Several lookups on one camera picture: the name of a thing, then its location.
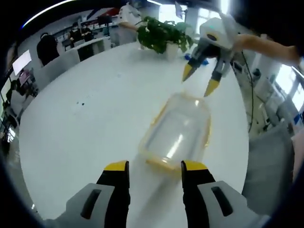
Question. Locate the blue plastic object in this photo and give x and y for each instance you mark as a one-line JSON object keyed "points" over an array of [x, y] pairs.
{"points": [[205, 62]]}

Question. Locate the green potted plant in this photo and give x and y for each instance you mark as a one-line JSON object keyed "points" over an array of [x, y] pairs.
{"points": [[161, 33]]}

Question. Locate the black monitor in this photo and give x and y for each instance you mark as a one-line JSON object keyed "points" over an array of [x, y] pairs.
{"points": [[104, 19]]}

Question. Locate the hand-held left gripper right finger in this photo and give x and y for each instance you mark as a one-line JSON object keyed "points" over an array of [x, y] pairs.
{"points": [[194, 202]]}

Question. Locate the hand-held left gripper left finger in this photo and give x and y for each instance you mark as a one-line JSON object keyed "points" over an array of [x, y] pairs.
{"points": [[114, 202]]}

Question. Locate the clear plastic buckle container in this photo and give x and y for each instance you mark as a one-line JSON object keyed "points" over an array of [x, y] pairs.
{"points": [[175, 133]]}

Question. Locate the person's light garment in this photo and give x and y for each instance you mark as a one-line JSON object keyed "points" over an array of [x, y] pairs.
{"points": [[299, 156]]}

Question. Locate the white chair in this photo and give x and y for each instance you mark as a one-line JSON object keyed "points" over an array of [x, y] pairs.
{"points": [[61, 64]]}

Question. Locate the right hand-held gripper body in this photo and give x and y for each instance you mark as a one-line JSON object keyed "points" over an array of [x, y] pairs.
{"points": [[221, 31]]}

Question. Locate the white counter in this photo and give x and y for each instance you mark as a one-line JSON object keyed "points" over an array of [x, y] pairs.
{"points": [[90, 47]]}

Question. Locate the bright wall monitor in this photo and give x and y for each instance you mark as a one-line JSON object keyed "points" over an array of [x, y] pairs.
{"points": [[21, 62]]}

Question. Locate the white plant pot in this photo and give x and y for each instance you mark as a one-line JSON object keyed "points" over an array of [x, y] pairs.
{"points": [[171, 51]]}

